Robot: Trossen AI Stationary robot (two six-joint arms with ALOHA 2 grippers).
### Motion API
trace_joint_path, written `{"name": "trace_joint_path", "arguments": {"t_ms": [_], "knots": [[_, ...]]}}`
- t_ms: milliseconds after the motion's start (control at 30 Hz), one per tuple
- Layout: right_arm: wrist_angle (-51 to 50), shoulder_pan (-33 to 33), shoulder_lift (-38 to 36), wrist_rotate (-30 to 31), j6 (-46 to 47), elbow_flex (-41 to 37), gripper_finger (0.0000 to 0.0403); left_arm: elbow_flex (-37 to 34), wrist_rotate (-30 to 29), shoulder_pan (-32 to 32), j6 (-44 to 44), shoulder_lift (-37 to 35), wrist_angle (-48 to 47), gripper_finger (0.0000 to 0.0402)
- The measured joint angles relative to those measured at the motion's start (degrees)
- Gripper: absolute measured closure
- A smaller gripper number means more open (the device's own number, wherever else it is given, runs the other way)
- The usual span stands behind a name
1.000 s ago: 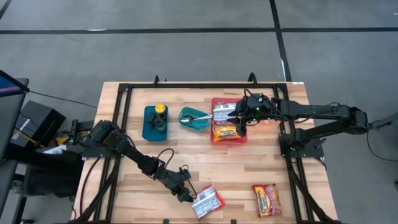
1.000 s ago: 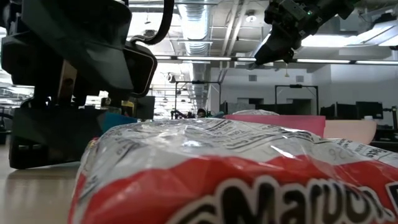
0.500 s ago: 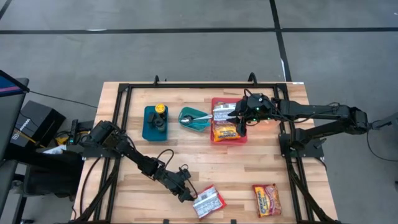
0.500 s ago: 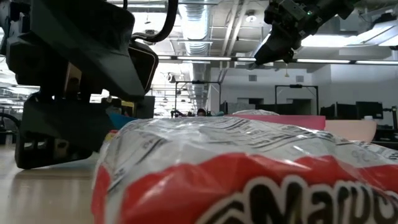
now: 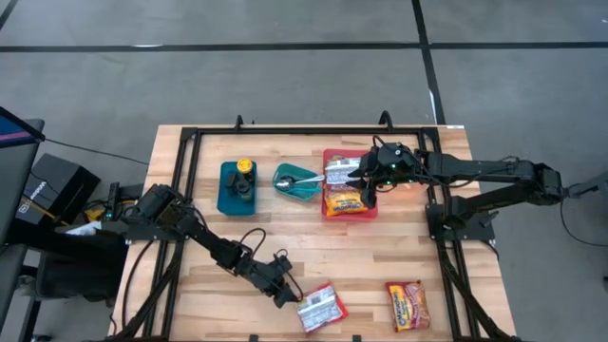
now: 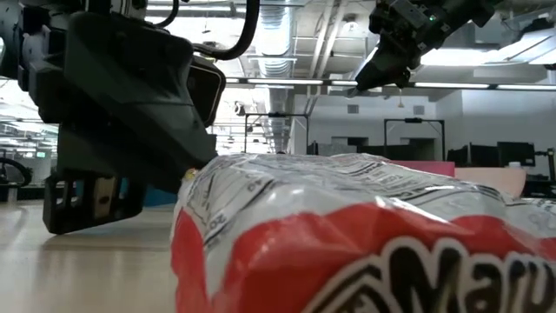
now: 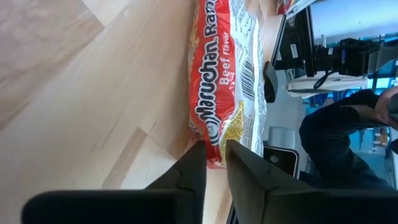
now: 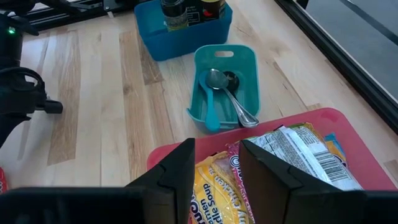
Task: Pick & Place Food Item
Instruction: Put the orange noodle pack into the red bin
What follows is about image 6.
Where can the black background monitor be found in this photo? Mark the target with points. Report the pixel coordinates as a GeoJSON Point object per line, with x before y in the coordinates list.
{"type": "Point", "coordinates": [517, 152]}
{"type": "Point", "coordinates": [457, 157]}
{"type": "Point", "coordinates": [482, 155]}

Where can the black background stand frame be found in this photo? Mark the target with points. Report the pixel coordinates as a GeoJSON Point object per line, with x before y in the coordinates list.
{"type": "Point", "coordinates": [282, 115]}
{"type": "Point", "coordinates": [415, 120]}

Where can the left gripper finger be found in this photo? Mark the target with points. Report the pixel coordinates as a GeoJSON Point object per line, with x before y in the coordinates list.
{"type": "Point", "coordinates": [130, 100]}
{"type": "Point", "coordinates": [56, 217]}

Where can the long LED light bar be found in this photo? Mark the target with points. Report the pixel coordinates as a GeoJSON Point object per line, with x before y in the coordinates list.
{"type": "Point", "coordinates": [452, 85]}

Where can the red plastic bin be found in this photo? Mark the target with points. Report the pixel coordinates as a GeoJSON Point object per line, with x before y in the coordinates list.
{"type": "Point", "coordinates": [425, 168]}

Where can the ribbed silver air duct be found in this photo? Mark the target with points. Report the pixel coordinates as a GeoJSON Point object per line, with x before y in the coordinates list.
{"type": "Point", "coordinates": [276, 43]}

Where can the red white ramen packet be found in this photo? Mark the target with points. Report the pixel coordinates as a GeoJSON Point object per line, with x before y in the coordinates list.
{"type": "Point", "coordinates": [347, 243]}

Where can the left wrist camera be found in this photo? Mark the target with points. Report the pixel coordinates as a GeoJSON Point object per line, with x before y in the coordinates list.
{"type": "Point", "coordinates": [206, 89]}

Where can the green exit sign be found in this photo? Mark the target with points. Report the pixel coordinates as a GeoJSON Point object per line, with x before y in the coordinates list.
{"type": "Point", "coordinates": [41, 154]}

